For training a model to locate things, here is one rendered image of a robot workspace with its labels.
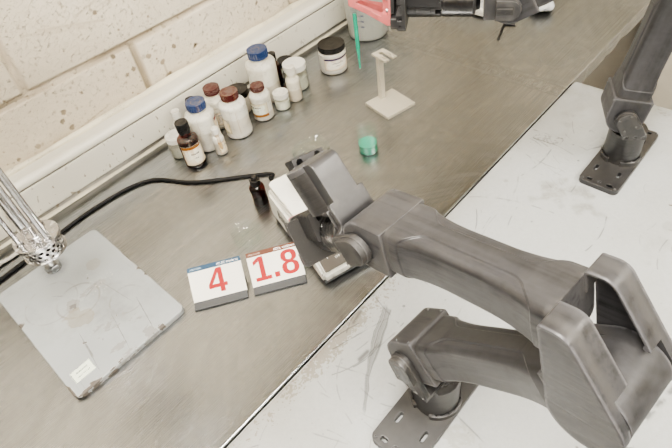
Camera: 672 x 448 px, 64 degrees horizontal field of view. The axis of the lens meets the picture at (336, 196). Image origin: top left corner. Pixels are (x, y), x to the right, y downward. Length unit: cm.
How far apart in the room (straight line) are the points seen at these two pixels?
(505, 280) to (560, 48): 106
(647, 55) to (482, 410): 60
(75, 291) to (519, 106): 95
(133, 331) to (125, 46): 60
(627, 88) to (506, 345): 59
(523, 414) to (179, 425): 47
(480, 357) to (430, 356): 8
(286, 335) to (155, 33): 72
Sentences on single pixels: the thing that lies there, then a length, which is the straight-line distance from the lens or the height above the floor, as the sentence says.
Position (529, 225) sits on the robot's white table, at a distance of 100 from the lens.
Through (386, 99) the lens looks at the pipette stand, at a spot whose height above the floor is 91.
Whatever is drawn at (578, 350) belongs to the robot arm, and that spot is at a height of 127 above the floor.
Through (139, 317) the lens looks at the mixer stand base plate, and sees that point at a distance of 96.
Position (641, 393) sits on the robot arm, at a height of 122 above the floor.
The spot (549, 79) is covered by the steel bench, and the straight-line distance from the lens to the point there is 135.
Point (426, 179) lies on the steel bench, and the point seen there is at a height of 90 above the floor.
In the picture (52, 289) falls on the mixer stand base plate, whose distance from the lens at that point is 109.
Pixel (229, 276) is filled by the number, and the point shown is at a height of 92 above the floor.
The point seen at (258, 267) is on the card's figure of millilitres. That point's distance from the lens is 93.
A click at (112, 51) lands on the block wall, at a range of 123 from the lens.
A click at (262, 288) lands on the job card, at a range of 93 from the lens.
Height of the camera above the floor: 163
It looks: 44 degrees down
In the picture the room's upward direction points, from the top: 10 degrees counter-clockwise
